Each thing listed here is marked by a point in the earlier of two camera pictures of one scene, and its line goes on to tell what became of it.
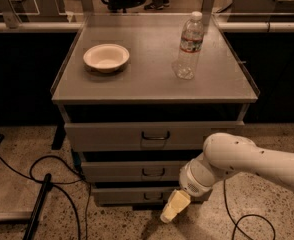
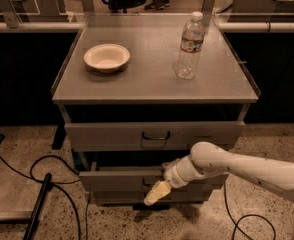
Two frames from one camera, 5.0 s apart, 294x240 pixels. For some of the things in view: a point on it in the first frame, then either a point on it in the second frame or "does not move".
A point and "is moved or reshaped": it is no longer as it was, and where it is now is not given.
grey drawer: (132, 171) is moved or reshaped
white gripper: (191, 183) → (172, 176)
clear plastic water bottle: (191, 43) does not move
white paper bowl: (107, 58) does not move
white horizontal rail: (224, 25) does not move
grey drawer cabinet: (131, 121) does not move
